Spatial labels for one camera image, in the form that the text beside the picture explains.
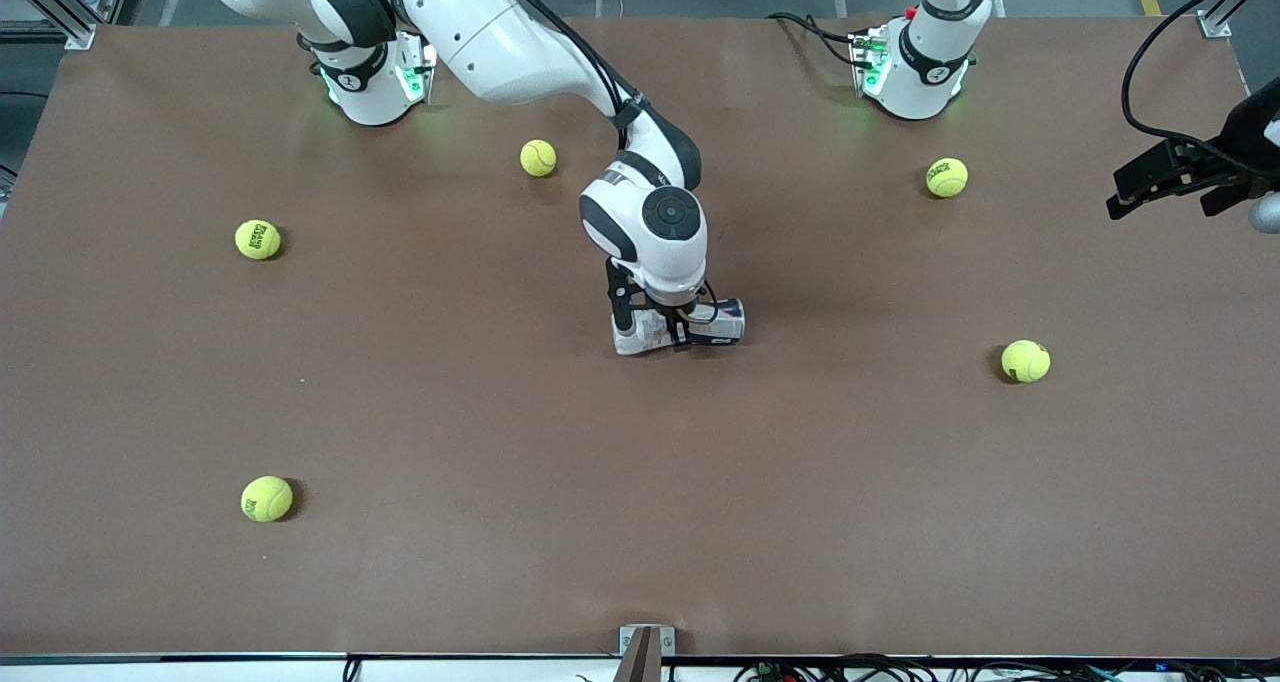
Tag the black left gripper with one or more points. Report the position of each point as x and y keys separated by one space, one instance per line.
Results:
x=1236 y=148

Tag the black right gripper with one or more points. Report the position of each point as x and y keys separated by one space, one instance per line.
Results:
x=676 y=321

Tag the clear tennis ball can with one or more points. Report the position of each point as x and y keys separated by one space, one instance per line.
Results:
x=722 y=324

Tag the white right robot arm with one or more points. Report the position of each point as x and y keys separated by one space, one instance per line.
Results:
x=480 y=32

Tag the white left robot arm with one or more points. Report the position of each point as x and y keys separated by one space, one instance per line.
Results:
x=915 y=87

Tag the yellow tennis ball white seam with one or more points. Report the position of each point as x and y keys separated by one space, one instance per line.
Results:
x=538 y=158

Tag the yellow tennis ball black print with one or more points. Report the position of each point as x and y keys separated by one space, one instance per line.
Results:
x=1026 y=361
x=946 y=177
x=258 y=239
x=267 y=499

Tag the silver corner bracket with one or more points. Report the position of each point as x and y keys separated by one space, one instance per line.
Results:
x=1214 y=25
x=80 y=36

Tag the grey metal table bracket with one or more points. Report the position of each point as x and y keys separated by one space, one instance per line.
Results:
x=665 y=640

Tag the brown camera mount post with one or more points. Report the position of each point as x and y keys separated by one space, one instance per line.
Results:
x=640 y=662

